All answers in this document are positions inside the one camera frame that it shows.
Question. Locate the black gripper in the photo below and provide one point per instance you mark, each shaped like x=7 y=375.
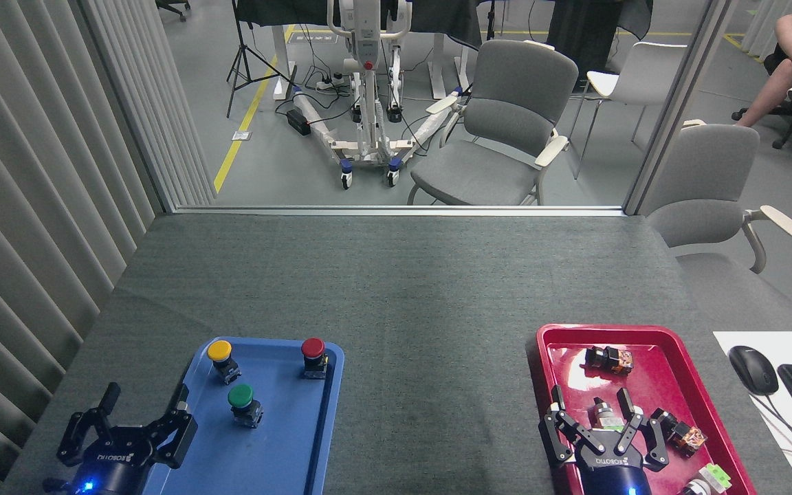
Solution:
x=612 y=471
x=117 y=464

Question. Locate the green push button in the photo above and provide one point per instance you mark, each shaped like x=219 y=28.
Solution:
x=240 y=396

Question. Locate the yellow push button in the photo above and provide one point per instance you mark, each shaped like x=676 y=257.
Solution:
x=219 y=350

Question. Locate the red push button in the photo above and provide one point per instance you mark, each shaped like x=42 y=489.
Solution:
x=313 y=347

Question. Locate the red plastic tray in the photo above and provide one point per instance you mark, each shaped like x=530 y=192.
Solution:
x=650 y=385

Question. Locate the blue plastic tray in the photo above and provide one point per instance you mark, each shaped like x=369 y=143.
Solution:
x=279 y=440

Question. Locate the black computer mouse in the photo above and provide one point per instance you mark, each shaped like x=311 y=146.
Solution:
x=753 y=370

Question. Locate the grey armchair with cream arms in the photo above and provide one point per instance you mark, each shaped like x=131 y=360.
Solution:
x=705 y=185
x=506 y=117

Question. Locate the grey vertical blinds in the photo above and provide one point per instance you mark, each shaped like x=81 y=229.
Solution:
x=38 y=172

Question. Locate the metal floor socket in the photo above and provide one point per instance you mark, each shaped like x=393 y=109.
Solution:
x=241 y=135

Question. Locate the black power adapter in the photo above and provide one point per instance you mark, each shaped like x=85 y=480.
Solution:
x=298 y=121

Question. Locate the white plastic chair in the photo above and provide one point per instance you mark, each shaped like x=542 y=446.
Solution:
x=636 y=75

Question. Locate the black tripod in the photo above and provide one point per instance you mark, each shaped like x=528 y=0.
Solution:
x=248 y=65

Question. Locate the white desk leg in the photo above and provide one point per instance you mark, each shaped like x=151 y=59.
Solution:
x=282 y=62
x=441 y=69

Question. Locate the black hanging cloth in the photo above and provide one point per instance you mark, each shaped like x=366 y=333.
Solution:
x=588 y=34

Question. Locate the white power strip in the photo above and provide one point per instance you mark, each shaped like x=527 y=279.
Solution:
x=331 y=82

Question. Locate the person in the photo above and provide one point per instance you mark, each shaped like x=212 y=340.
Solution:
x=791 y=62

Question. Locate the white wheeled stand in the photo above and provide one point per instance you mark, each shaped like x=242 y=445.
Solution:
x=367 y=89

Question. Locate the black wheeled chair base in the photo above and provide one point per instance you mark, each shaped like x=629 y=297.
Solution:
x=174 y=7

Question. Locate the black table cloth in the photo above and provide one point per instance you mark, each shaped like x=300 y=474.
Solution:
x=437 y=17

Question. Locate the silver white switch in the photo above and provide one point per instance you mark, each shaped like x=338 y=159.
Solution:
x=603 y=412

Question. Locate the long black orange switch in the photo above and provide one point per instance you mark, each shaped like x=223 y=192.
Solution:
x=681 y=433

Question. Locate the short black orange switch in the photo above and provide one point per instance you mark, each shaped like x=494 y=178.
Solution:
x=609 y=359

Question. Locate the green white switch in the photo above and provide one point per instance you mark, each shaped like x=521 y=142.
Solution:
x=712 y=476

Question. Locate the silver window rail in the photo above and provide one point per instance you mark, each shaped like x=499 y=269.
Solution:
x=396 y=210

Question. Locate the silver window post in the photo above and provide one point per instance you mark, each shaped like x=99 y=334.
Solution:
x=678 y=103

